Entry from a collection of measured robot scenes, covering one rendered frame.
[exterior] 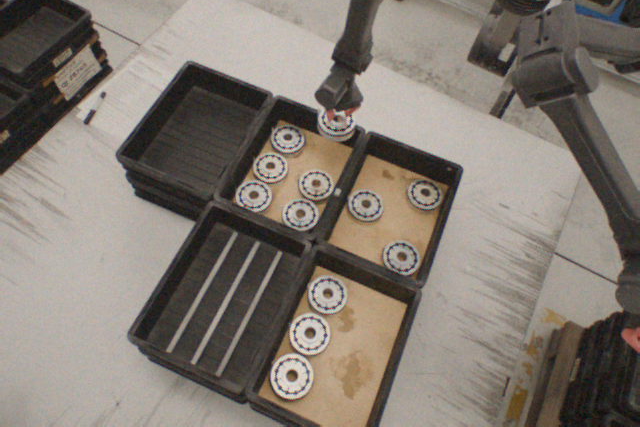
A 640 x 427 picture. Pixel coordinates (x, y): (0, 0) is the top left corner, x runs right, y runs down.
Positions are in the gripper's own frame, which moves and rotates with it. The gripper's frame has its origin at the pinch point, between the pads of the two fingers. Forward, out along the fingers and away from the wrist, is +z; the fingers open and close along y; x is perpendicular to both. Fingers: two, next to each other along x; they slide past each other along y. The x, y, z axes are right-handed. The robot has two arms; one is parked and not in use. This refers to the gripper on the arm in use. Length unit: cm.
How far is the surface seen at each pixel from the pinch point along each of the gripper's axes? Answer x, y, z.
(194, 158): 14.2, -38.2, 22.0
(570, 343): -71, 80, 92
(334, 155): 1.6, 1.9, 22.3
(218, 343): -41, -47, 22
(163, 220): 4, -52, 35
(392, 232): -28.0, 7.7, 22.4
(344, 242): -26.2, -6.5, 22.3
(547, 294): -49, 91, 106
